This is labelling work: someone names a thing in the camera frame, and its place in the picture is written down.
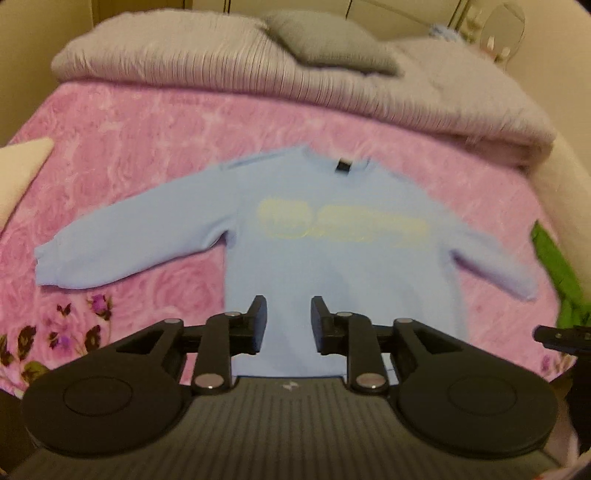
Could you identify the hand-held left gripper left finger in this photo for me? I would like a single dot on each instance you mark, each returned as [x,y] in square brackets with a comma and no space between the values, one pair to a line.
[258,323]

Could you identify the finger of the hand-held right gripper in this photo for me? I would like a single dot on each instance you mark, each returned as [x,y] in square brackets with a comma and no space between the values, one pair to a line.
[563,339]

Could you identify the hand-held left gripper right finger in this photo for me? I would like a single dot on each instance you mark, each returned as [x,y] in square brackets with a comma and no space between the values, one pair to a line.
[318,323]

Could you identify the light blue sweatshirt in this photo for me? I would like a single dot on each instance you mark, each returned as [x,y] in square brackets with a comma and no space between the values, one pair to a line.
[332,267]

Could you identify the green knit garment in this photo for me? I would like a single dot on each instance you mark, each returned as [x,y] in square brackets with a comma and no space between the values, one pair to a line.
[558,272]

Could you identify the cream padded headboard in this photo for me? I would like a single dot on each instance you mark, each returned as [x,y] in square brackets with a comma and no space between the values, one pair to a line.
[572,184]

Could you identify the pink folded blanket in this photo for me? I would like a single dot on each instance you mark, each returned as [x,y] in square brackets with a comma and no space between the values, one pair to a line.
[498,154]

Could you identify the pink floral bed sheet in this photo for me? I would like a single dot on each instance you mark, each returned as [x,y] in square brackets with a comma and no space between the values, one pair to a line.
[138,138]

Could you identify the grey striped duvet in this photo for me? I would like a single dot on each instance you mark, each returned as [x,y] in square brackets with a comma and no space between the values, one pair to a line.
[184,64]

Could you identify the grey pillow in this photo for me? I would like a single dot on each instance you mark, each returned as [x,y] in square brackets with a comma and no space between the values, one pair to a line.
[332,46]

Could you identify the cream folded cloth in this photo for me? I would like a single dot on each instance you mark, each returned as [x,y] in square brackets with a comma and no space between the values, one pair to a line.
[18,175]

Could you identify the small blue cloth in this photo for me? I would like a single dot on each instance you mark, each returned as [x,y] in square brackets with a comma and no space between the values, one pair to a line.
[443,32]

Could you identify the oval mirror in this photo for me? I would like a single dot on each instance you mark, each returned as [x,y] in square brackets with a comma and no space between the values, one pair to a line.
[505,27]

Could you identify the cream wardrobe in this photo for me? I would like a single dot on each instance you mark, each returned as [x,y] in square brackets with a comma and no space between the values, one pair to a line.
[323,5]

